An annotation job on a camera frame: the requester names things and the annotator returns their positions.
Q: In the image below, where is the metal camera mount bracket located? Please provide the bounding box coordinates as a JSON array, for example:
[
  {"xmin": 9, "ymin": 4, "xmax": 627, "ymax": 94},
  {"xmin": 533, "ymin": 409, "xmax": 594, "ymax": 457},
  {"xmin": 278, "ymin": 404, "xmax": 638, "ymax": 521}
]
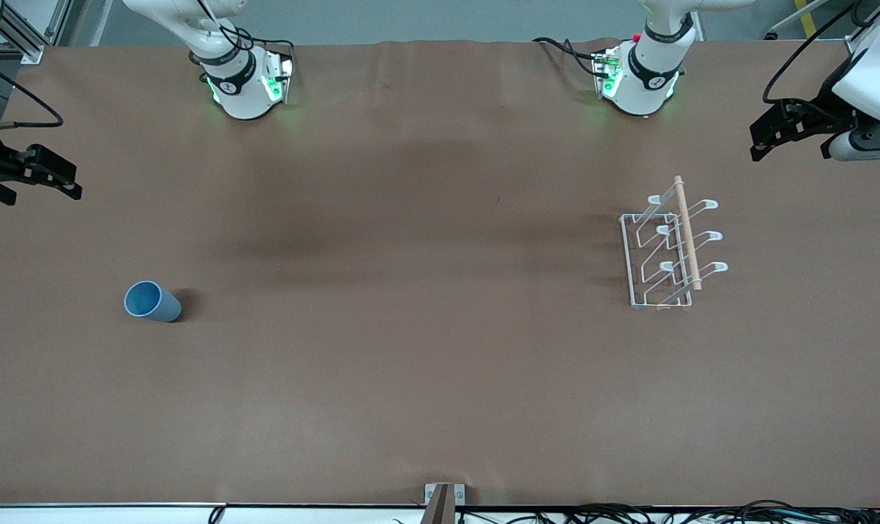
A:
[{"xmin": 421, "ymin": 483, "xmax": 467, "ymax": 524}]

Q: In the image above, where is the black arm base cable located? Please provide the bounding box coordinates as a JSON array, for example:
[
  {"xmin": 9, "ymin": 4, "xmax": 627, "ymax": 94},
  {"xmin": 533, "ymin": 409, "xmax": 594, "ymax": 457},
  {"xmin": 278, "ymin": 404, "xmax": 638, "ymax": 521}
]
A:
[
  {"xmin": 192, "ymin": 0, "xmax": 296, "ymax": 81},
  {"xmin": 533, "ymin": 36, "xmax": 608, "ymax": 77}
]

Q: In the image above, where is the blue plastic cup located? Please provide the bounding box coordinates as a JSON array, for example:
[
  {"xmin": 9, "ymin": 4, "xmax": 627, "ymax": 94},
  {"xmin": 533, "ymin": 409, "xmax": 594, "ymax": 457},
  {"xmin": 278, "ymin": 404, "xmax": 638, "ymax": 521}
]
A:
[{"xmin": 124, "ymin": 280, "xmax": 183, "ymax": 323}]

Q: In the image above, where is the black right arm base cable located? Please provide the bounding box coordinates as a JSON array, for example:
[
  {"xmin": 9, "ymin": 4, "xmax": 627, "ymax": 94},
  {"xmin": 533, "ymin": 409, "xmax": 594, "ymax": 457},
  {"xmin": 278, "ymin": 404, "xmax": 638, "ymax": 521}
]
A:
[{"xmin": 192, "ymin": 0, "xmax": 296, "ymax": 81}]

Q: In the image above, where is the black left arm base cable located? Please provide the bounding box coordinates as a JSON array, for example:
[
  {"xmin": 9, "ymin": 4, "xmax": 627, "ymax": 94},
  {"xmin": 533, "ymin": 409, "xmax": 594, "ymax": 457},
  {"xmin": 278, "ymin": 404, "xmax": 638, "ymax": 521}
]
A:
[{"xmin": 533, "ymin": 36, "xmax": 608, "ymax": 77}]

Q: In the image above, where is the aluminium frame profile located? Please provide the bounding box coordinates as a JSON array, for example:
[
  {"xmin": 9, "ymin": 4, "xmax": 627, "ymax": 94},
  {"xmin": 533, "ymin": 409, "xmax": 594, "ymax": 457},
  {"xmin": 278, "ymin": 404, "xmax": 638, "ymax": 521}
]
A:
[
  {"xmin": 0, "ymin": 0, "xmax": 73, "ymax": 65},
  {"xmin": 845, "ymin": 0, "xmax": 880, "ymax": 56}
]

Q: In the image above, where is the grey pipe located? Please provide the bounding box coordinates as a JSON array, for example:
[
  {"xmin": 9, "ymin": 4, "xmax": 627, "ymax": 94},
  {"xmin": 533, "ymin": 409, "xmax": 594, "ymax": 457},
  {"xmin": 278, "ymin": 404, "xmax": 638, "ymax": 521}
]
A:
[{"xmin": 766, "ymin": 0, "xmax": 833, "ymax": 41}]

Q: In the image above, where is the white wire cup holder rack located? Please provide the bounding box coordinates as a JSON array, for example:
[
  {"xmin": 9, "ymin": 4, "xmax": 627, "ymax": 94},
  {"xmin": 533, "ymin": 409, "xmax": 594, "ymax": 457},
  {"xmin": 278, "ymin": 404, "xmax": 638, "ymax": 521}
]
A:
[{"xmin": 619, "ymin": 175, "xmax": 729, "ymax": 311}]

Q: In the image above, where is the brown paper table cover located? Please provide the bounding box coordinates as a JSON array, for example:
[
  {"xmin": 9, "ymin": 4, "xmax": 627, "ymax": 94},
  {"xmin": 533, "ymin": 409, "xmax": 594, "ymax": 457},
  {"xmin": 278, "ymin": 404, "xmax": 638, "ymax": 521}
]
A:
[{"xmin": 0, "ymin": 40, "xmax": 880, "ymax": 508}]

